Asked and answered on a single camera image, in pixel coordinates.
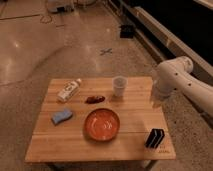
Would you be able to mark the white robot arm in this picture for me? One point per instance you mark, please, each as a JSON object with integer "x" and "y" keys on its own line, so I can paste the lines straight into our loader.
{"x": 176, "y": 74}

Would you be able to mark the clear plastic cup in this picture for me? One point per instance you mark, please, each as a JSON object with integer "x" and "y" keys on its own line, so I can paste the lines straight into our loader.
{"x": 119, "y": 85}

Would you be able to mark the dark red snack packet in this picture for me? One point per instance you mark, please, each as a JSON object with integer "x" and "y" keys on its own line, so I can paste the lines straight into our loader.
{"x": 94, "y": 99}

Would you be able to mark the white plastic bottle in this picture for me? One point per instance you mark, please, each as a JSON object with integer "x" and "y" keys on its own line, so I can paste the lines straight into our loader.
{"x": 69, "y": 90}

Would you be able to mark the orange bowl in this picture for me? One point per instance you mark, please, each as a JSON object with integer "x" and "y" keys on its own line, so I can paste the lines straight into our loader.
{"x": 102, "y": 124}

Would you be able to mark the wooden table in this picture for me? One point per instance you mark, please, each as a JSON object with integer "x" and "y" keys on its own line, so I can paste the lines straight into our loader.
{"x": 67, "y": 141}

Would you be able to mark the blue sponge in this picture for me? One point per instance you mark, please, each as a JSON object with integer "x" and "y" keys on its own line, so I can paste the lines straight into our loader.
{"x": 61, "y": 116}

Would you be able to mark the black box on floor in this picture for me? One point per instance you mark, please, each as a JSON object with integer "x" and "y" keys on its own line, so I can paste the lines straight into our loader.
{"x": 127, "y": 31}

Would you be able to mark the grey equipment on floor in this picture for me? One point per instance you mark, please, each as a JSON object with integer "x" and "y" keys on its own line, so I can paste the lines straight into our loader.
{"x": 56, "y": 6}

